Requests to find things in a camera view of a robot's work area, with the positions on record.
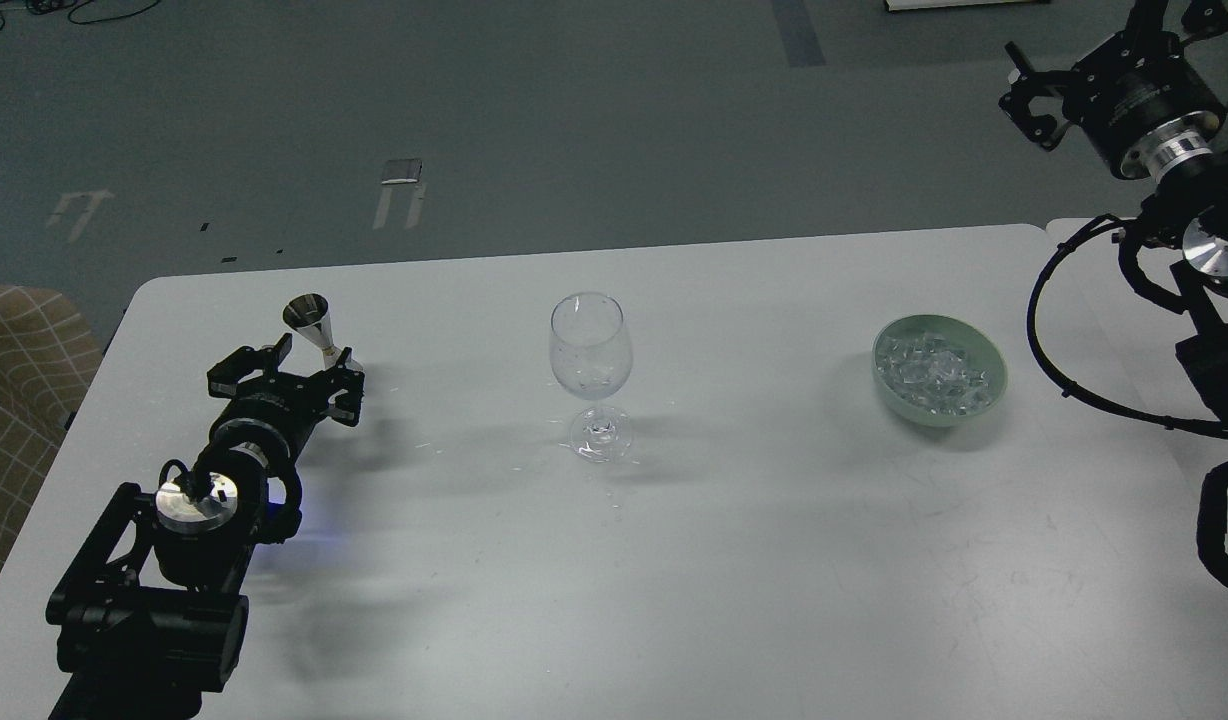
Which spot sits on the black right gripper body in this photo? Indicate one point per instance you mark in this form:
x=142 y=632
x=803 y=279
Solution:
x=1131 y=92

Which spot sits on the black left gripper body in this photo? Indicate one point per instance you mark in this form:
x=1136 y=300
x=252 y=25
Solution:
x=276 y=412

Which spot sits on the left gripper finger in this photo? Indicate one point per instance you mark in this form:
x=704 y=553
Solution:
x=226 y=377
x=337 y=393

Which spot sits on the steel cocktail jigger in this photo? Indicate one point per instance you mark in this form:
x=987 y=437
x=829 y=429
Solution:
x=308 y=315

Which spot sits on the clear ice cubes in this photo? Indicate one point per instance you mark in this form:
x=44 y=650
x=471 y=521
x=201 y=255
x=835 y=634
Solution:
x=932 y=374

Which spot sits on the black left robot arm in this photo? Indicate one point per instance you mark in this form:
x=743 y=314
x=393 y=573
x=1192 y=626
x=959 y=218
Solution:
x=150 y=613

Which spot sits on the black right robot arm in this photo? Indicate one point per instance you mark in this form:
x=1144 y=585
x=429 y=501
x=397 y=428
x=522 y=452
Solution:
x=1187 y=213

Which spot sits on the clear wine glass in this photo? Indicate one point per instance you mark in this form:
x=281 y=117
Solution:
x=591 y=357

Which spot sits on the checkered brown cushion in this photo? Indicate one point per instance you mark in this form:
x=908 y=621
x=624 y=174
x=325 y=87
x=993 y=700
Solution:
x=48 y=358

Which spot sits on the metal floor plate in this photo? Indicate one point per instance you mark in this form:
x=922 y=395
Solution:
x=401 y=171

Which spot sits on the green bowl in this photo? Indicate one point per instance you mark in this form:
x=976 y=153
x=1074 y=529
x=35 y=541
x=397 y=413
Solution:
x=982 y=351

